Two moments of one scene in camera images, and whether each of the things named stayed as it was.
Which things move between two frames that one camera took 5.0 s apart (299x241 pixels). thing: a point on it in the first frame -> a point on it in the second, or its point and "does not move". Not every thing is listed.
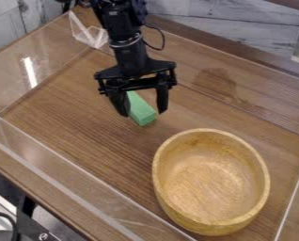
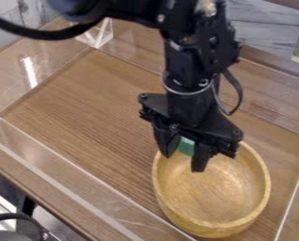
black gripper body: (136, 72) -> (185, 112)
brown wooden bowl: (211, 181) does not move
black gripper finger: (161, 87) -> (203, 152)
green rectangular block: (141, 111) -> (185, 146)
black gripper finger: (119, 99) -> (167, 138)
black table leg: (28, 206) does not move
